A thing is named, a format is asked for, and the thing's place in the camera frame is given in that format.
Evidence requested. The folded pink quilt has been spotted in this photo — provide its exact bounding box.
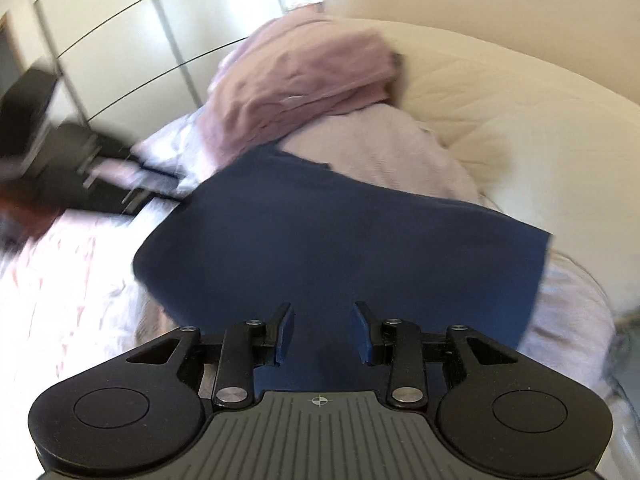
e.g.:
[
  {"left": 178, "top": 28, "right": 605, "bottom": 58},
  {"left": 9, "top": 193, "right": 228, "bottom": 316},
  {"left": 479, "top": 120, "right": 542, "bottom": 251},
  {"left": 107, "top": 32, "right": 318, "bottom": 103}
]
[{"left": 198, "top": 8, "right": 401, "bottom": 169}]

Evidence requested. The pink white bed cover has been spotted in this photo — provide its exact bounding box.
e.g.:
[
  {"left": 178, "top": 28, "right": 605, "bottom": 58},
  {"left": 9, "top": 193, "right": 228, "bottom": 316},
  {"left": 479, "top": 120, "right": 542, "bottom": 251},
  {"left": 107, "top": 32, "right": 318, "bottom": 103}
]
[{"left": 1, "top": 105, "right": 639, "bottom": 479}]

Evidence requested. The person left hand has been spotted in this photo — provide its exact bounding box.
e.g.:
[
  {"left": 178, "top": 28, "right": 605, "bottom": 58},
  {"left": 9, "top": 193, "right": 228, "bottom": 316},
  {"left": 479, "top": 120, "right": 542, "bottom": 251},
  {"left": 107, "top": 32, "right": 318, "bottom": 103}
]
[{"left": 1, "top": 179, "right": 65, "bottom": 256}]

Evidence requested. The blue cloth garment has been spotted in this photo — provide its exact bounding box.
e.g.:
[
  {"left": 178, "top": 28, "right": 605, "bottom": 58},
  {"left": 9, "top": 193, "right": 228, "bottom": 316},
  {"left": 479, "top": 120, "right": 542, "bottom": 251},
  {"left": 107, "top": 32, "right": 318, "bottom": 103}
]
[{"left": 132, "top": 145, "right": 550, "bottom": 391}]

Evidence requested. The cream upholstered headboard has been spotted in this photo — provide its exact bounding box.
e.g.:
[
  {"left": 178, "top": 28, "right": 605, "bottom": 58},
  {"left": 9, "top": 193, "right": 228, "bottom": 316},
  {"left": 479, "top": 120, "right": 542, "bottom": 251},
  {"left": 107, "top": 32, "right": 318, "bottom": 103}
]
[{"left": 346, "top": 18, "right": 639, "bottom": 315}]

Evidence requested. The white wardrobe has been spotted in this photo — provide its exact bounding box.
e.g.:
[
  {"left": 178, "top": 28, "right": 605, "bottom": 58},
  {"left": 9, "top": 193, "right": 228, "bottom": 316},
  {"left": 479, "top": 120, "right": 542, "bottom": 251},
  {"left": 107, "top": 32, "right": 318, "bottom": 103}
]
[{"left": 1, "top": 0, "right": 282, "bottom": 139}]

